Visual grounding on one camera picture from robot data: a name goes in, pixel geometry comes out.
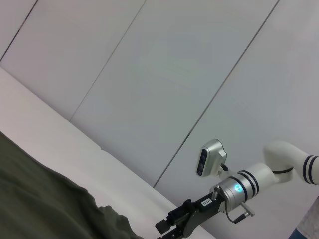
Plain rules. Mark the white and silver right robot arm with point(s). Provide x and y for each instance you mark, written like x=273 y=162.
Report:
x=261 y=179

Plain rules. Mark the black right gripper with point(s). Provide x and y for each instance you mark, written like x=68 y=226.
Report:
x=207 y=207

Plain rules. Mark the person in grey top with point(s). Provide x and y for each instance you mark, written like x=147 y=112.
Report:
x=311 y=219

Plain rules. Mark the dark green FREE t-shirt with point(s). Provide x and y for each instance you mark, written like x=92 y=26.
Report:
x=49 y=199

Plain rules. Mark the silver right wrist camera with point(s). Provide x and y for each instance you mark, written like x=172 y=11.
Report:
x=211 y=156

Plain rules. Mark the silver right wrist connector stub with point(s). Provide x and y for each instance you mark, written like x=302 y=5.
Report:
x=215 y=193

